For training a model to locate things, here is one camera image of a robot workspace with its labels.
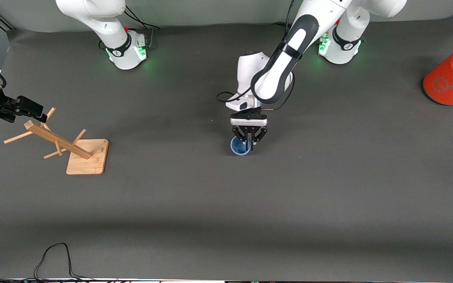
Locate light blue plastic cup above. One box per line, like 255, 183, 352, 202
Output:
230, 136, 252, 156

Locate wooden cup rack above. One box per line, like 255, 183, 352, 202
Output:
4, 107, 109, 175

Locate dark grey table mat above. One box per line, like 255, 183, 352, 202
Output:
0, 14, 453, 281

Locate orange cylinder with grey lid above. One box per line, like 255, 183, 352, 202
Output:
422, 41, 453, 106

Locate black left arm base cables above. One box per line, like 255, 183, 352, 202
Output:
271, 22, 327, 44

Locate black arm base cables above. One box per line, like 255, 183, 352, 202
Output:
271, 22, 327, 44
123, 6, 162, 50

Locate black right arm base cables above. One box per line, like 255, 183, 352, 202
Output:
123, 6, 162, 50

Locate thin black loose cable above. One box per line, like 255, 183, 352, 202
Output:
0, 243, 105, 283

